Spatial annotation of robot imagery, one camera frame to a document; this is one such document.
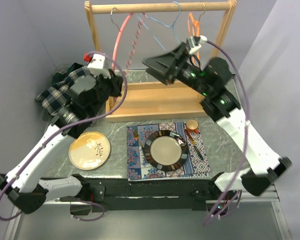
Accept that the patterned placemat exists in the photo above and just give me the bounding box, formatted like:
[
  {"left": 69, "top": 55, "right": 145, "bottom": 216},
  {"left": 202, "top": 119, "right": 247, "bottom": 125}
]
[{"left": 126, "top": 122, "right": 211, "bottom": 181}]

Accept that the gold fork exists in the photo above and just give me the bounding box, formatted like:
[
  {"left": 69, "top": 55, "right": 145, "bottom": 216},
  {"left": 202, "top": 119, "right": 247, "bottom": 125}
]
[{"left": 133, "top": 130, "right": 144, "bottom": 149}]

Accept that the blue wire hanger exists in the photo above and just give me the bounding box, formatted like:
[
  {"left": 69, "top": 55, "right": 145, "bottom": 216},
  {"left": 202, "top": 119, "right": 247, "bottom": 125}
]
[{"left": 133, "top": 1, "right": 182, "bottom": 52}]

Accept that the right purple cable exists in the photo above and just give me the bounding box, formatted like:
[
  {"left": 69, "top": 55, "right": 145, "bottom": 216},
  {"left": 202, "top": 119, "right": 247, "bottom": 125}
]
[{"left": 202, "top": 39, "right": 251, "bottom": 227}]

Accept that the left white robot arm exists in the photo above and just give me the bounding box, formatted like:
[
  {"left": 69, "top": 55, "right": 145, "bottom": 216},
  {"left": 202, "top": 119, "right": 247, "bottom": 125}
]
[{"left": 0, "top": 69, "right": 128, "bottom": 214}]

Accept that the cream floral plate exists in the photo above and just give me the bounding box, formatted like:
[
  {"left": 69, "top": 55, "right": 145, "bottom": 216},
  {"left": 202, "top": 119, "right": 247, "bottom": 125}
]
[{"left": 68, "top": 131, "right": 111, "bottom": 171}]

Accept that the small orange cup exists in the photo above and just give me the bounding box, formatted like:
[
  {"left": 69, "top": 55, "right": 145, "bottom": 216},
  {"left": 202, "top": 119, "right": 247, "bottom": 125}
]
[{"left": 185, "top": 119, "right": 199, "bottom": 134}]

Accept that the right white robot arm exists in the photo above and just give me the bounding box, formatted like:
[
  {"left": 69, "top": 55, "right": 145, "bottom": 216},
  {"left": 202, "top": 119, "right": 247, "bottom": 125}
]
[{"left": 142, "top": 42, "right": 292, "bottom": 200}]

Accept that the navy beige plaid skirt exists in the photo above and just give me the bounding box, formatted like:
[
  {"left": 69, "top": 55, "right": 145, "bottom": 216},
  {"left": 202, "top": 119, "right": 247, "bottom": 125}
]
[{"left": 35, "top": 65, "right": 90, "bottom": 116}]

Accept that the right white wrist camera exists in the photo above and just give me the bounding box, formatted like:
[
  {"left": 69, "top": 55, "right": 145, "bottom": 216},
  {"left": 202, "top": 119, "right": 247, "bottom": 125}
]
[{"left": 186, "top": 35, "right": 208, "bottom": 55}]

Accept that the dark rimmed beige plate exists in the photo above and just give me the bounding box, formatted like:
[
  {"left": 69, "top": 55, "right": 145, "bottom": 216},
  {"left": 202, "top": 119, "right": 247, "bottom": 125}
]
[{"left": 143, "top": 130, "right": 189, "bottom": 172}]

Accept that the green plaid skirt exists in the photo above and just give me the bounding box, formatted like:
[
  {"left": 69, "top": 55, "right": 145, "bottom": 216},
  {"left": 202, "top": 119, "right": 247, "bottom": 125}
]
[{"left": 51, "top": 62, "right": 83, "bottom": 85}]

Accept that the dark handled knife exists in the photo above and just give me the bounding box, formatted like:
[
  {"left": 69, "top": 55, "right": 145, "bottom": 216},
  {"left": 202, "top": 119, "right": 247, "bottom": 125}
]
[{"left": 185, "top": 129, "right": 204, "bottom": 160}]

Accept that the orange clothes hanger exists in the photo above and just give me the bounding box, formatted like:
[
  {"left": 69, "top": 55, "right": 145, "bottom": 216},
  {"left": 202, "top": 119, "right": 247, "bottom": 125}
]
[{"left": 187, "top": 2, "right": 206, "bottom": 60}]

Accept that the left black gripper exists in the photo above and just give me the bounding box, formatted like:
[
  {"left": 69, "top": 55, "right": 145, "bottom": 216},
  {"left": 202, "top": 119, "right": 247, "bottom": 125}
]
[{"left": 88, "top": 67, "right": 124, "bottom": 117}]

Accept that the pink clothes hanger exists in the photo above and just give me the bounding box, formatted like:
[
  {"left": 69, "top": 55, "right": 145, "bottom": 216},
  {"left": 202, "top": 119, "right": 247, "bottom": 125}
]
[{"left": 112, "top": 13, "right": 145, "bottom": 75}]

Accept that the wooden clothes rack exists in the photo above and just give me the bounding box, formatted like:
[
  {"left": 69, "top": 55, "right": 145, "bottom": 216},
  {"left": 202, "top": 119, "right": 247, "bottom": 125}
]
[{"left": 84, "top": 0, "right": 237, "bottom": 122}]

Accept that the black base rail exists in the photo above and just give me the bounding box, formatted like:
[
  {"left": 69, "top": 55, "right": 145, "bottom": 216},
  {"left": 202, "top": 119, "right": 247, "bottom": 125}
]
[{"left": 56, "top": 177, "right": 222, "bottom": 211}]

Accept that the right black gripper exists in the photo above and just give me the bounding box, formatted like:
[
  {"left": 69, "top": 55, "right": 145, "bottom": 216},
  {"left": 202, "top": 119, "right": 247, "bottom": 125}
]
[{"left": 142, "top": 42, "right": 212, "bottom": 98}]

